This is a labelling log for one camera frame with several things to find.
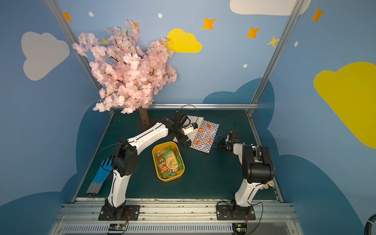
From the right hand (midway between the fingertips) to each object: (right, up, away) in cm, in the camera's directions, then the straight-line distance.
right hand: (217, 142), depth 101 cm
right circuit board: (+6, -40, -29) cm, 50 cm away
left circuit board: (-56, -39, -29) cm, 74 cm away
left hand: (-21, +5, -8) cm, 24 cm away
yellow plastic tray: (-38, -3, -5) cm, 39 cm away
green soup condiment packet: (-32, -11, -13) cm, 36 cm away
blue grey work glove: (-71, -18, -16) cm, 75 cm away
